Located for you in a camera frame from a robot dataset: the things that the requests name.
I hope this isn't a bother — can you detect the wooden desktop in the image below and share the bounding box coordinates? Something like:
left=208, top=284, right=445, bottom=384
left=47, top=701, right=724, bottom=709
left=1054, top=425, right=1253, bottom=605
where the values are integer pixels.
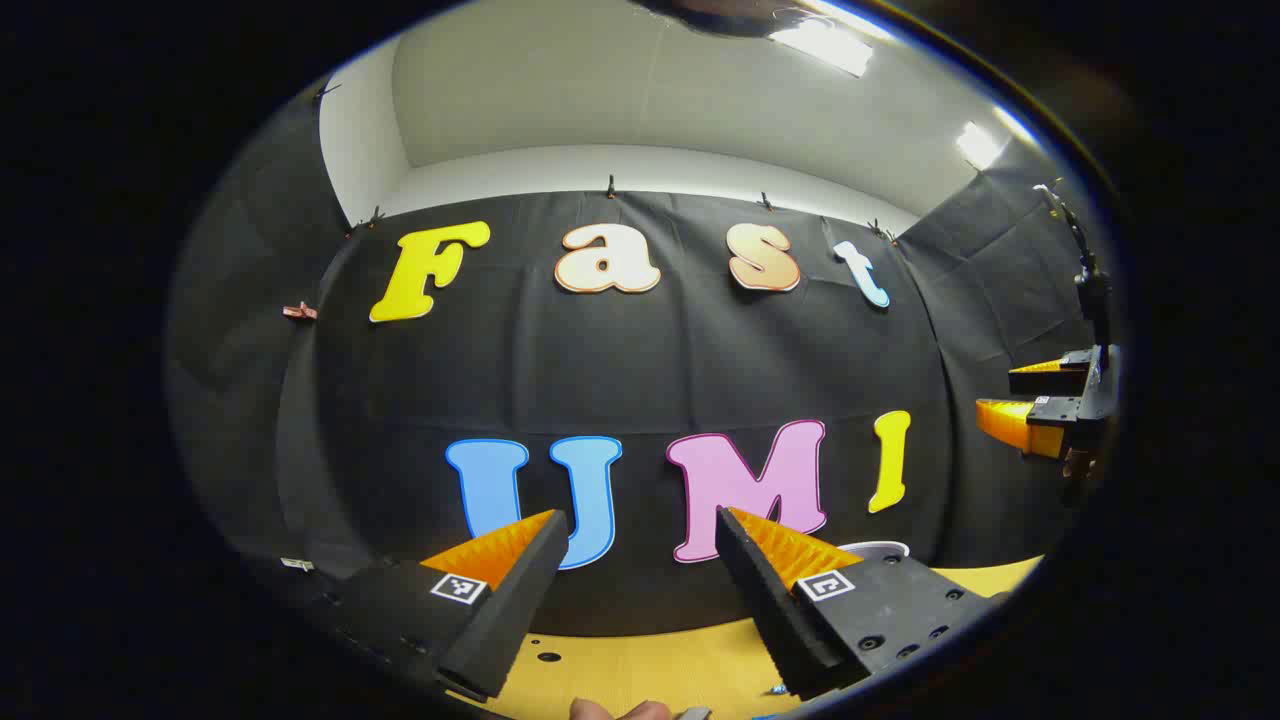
left=450, top=555, right=1046, bottom=720

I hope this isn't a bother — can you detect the ceiling light panel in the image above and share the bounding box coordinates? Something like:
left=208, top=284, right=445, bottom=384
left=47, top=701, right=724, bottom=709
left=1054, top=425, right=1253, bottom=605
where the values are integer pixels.
left=955, top=120, right=1006, bottom=171
left=768, top=15, right=876, bottom=79

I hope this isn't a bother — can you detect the black backdrop cloth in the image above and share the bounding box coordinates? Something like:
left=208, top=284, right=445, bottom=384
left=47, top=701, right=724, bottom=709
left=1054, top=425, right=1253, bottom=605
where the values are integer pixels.
left=165, top=80, right=1111, bottom=641

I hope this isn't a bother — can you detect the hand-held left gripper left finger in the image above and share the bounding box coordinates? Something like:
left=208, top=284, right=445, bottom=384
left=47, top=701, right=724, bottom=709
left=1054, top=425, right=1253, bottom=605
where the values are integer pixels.
left=300, top=508, right=571, bottom=703

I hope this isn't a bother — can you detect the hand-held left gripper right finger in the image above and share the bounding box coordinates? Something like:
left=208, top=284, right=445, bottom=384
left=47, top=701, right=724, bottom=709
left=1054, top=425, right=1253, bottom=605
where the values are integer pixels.
left=714, top=506, right=1011, bottom=701

